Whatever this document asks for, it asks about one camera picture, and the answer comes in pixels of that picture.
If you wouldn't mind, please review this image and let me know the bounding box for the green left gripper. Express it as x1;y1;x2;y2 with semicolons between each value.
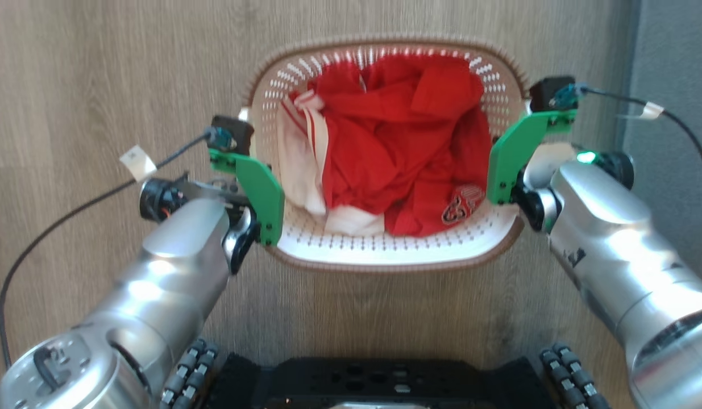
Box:
208;148;285;247

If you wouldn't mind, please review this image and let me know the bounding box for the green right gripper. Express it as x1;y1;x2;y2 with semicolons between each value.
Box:
487;108;578;206

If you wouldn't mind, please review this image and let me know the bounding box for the white laundry basket brown rim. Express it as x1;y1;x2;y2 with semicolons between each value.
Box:
240;35;533;274

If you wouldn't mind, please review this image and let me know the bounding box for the white garment with red stripes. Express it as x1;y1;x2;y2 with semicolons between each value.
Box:
276;90;385;237

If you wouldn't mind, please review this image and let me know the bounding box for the black grey roller wheel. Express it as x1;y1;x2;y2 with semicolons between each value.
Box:
540;342;611;409
159;339;220;409

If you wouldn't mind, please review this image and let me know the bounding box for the white paper cable tag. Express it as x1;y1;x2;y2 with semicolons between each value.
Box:
618;101;666;121
119;145;158;182

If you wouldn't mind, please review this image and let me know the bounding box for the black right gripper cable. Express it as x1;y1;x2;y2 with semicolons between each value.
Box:
577;85;702;199

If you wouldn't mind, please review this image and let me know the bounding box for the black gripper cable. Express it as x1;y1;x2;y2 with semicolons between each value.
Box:
577;85;702;199
0;130;216;370

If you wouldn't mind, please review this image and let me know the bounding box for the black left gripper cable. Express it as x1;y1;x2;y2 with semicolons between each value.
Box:
0;130;216;370

